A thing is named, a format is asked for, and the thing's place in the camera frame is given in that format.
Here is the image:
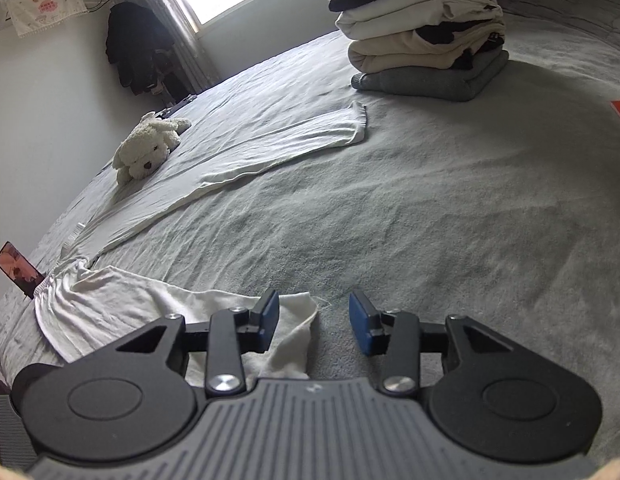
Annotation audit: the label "white garment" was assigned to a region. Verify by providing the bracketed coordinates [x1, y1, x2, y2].
[336, 0, 503, 40]
[31, 102, 367, 365]

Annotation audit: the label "dark hanging clothes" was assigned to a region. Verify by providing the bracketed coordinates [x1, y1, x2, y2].
[106, 1, 191, 102]

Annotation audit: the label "grey bed sheet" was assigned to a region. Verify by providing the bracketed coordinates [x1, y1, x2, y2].
[0, 8, 620, 466]

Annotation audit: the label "white plush dog toy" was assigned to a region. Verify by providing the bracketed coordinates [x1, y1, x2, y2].
[111, 112, 191, 185]

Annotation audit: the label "smartphone with lit screen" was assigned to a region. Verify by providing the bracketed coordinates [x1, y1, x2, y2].
[0, 242, 46, 299]

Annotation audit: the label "black tablet on bed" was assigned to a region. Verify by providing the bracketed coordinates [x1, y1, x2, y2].
[156, 94, 198, 119]

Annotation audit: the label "grey folded garment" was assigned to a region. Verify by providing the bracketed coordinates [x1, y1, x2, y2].
[351, 48, 510, 102]

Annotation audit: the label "beige folded garment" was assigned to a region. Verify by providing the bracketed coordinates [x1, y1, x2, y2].
[348, 18, 505, 74]

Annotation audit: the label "white folded garment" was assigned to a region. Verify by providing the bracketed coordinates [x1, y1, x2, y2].
[336, 0, 503, 40]

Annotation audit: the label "white wall cloth cover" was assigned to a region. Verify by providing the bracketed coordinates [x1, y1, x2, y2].
[0, 0, 88, 37]

